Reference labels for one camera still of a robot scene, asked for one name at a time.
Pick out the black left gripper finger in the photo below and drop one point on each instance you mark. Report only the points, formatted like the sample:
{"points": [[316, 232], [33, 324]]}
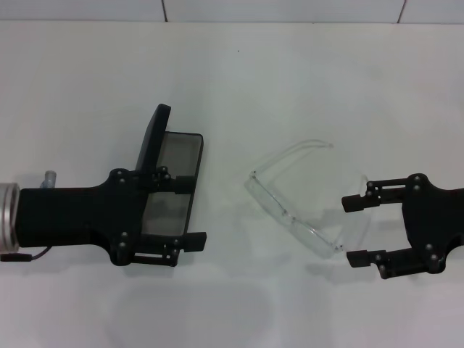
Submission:
{"points": [[194, 241]]}

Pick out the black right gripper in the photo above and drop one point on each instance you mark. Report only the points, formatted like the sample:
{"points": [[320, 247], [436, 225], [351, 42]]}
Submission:
{"points": [[435, 217]]}

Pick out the clear white glasses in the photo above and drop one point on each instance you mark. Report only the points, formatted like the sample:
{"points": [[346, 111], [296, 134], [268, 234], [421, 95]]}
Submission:
{"points": [[275, 204]]}

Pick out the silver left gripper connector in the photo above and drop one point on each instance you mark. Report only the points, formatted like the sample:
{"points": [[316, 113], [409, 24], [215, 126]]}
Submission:
{"points": [[49, 179]]}

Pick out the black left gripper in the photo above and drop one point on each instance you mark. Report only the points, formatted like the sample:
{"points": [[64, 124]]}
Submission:
{"points": [[72, 214]]}

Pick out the black glasses case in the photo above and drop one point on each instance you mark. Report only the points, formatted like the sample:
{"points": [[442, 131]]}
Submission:
{"points": [[152, 141]]}

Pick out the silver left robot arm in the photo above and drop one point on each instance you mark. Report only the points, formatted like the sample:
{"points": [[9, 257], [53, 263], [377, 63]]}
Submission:
{"points": [[9, 217]]}

